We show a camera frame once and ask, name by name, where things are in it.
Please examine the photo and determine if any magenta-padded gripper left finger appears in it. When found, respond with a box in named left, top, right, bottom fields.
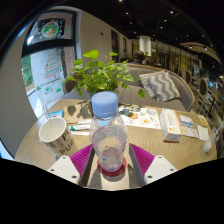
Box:
left=47, top=143, right=98, bottom=187

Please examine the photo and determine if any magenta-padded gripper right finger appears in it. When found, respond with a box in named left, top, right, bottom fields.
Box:
left=128, top=143, right=178, bottom=187

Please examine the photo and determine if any clear blue-capped water bottle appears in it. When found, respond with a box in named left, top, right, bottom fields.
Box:
left=88, top=91, right=129, bottom=173

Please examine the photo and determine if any white mug with black lettering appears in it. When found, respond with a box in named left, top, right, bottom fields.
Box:
left=38, top=116, right=79, bottom=158

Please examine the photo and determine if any white green tube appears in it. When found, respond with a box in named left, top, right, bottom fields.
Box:
left=69, top=123, right=92, bottom=132

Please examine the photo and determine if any white and orange tissue box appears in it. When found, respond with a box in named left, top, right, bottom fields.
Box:
left=159, top=108, right=184, bottom=143

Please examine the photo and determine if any printed paper menu sheet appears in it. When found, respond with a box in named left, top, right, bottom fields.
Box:
left=118, top=104, right=162, bottom=130

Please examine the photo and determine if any small blue white box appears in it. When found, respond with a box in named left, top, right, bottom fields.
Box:
left=49, top=109, right=65, bottom=118

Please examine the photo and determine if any white paper napkin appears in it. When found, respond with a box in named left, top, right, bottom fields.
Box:
left=196, top=124, right=210, bottom=142

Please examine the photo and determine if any brown kraft paper sheet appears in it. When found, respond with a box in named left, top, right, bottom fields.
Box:
left=62, top=100, right=94, bottom=124

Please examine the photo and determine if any yellow card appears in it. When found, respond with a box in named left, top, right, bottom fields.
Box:
left=198, top=114, right=209, bottom=126

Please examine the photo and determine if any grey curved sofa bench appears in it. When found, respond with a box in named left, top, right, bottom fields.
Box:
left=63, top=62, right=196, bottom=113

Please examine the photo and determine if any grey white chevron pillow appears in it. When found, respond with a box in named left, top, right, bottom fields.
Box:
left=138, top=70, right=182, bottom=103

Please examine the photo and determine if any group of grey dining chairs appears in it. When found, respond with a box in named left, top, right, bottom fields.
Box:
left=179, top=68, right=224, bottom=114

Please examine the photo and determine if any green potted plant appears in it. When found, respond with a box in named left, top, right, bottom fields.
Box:
left=61, top=49, right=147, bottom=101

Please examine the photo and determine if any person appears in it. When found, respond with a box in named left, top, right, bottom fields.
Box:
left=128, top=49, right=147, bottom=66

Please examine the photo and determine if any white round column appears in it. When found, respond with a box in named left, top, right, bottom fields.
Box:
left=138, top=34, right=153, bottom=57

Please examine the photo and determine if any food picture window poster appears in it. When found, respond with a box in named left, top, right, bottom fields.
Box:
left=26, top=13, right=76, bottom=46

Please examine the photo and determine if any group of ceiling spot lights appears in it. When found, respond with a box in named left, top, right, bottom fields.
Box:
left=116, top=0, right=218, bottom=51

